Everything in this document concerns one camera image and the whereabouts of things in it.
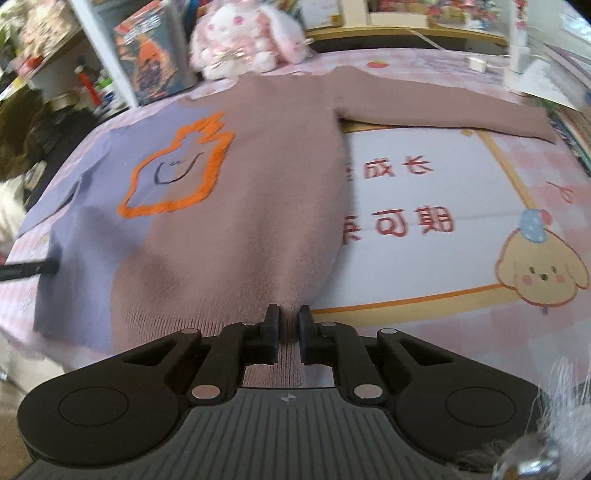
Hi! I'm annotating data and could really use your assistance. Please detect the dark olive jacket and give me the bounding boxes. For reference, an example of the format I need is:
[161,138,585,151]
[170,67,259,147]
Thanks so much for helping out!
[0,88,103,217]

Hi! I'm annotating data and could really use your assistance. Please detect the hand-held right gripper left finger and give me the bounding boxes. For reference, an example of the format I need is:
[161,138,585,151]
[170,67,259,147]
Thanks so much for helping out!
[116,304,281,402]

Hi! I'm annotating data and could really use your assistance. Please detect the white and pink plush bunny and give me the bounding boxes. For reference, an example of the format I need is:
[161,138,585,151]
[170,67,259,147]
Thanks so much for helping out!
[188,0,311,80]

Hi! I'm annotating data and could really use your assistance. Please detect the white lamp stand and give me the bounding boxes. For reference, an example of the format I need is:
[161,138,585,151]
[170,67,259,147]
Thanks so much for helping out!
[501,0,537,91]

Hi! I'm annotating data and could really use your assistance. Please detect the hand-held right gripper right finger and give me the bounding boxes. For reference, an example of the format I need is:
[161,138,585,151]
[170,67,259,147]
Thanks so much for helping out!
[298,305,459,403]

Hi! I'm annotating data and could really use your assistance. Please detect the white jar with green lid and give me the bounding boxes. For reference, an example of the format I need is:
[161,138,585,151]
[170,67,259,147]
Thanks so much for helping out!
[95,78,119,112]

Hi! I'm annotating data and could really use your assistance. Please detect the white paper sheets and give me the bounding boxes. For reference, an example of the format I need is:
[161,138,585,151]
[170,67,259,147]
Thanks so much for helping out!
[512,41,591,112]

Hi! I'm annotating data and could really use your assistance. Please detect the yellow wooden bookshelf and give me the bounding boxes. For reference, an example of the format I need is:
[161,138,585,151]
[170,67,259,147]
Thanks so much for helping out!
[305,21,509,52]

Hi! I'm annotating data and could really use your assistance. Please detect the brown and purple sweater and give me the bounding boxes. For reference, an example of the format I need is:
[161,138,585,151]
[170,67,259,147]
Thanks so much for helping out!
[18,65,558,388]

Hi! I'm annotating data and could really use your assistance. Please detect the white shelf unit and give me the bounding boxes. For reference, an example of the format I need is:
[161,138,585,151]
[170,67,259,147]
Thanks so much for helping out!
[0,0,141,109]

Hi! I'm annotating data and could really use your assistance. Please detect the pink checked printed table mat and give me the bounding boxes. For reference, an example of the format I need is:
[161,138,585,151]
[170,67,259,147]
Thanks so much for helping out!
[0,46,591,418]

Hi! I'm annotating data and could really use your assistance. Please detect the white fluffy cuff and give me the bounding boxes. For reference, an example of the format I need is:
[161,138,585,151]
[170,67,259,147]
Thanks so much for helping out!
[455,353,591,480]

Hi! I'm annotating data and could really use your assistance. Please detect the orange illustrated book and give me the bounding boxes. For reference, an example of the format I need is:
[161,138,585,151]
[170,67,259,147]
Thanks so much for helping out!
[113,4,199,108]

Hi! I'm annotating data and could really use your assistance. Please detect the row of colourful books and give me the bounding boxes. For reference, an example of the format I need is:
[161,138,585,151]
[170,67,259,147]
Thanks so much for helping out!
[368,0,509,25]

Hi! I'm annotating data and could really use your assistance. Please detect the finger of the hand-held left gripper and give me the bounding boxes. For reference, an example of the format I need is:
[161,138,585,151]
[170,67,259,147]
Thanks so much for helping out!
[0,257,59,284]

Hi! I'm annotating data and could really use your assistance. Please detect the round metal tin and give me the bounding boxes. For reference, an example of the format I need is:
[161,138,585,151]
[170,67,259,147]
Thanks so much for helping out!
[46,91,86,114]

